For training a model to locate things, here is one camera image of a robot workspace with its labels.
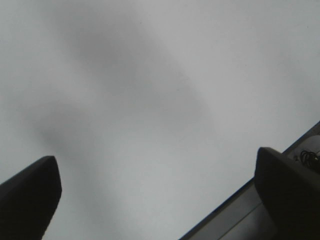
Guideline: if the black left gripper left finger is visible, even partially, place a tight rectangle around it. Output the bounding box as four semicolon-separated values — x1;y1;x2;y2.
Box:
0;156;62;240

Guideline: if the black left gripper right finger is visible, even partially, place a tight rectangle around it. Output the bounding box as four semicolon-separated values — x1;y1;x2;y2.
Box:
254;147;320;240

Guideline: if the coiled black cable below table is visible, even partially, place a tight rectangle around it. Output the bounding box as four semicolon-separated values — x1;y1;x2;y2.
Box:
299;149;320;167

